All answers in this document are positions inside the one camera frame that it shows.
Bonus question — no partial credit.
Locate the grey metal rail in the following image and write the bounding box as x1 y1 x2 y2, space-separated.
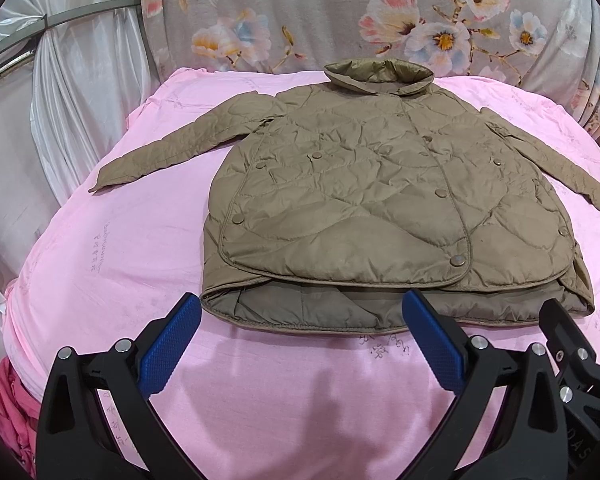
0 0 140 76

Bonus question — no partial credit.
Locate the white satin curtain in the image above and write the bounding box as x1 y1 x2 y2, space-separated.
0 0 160 376

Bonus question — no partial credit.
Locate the olive quilted jacket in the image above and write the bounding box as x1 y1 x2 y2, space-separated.
94 58 600 334

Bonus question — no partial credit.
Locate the grey floral blanket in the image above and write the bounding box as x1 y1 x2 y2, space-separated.
140 0 600 138

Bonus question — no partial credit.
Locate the magenta cloth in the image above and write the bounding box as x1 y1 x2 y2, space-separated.
0 358 41 479

